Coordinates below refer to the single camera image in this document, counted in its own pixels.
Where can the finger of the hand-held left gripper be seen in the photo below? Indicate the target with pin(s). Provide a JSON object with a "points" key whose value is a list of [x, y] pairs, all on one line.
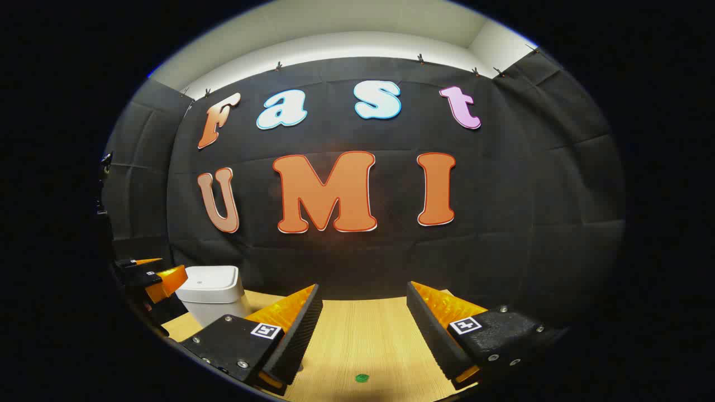
{"points": [[127, 263], [142, 277]]}

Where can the green paper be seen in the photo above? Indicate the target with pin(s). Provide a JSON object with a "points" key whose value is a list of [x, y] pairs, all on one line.
{"points": [[362, 378]]}

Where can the wooden desktop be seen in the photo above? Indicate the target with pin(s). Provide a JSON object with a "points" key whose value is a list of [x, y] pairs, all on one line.
{"points": [[363, 340]]}

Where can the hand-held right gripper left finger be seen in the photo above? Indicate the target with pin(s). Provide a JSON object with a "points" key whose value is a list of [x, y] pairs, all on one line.
{"points": [[299, 335]]}

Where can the black backdrop cloth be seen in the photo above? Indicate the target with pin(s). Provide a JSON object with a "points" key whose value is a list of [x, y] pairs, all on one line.
{"points": [[391, 262]]}

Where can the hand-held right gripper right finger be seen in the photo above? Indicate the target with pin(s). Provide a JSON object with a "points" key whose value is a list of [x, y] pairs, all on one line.
{"points": [[433, 335]]}

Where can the white desktop garbage bin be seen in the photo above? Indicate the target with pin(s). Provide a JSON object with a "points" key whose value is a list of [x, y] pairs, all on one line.
{"points": [[212, 290]]}

